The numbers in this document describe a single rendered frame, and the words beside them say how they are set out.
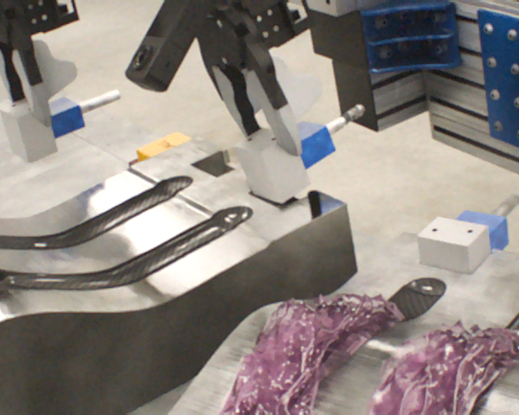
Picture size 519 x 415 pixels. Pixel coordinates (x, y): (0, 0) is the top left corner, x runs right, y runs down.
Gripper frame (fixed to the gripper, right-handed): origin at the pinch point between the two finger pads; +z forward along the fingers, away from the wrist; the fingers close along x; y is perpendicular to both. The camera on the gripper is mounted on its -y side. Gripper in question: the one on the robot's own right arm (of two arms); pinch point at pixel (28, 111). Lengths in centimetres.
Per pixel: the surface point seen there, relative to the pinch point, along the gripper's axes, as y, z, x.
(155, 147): 15.2, 11.4, 3.4
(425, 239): 15.3, 7.1, -45.4
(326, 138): 16.7, 2.0, -31.1
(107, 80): 119, 95, 264
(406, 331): 5, 7, -55
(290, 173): 11.8, 3.4, -31.6
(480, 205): 132, 95, 78
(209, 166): 12.1, 7.3, -15.7
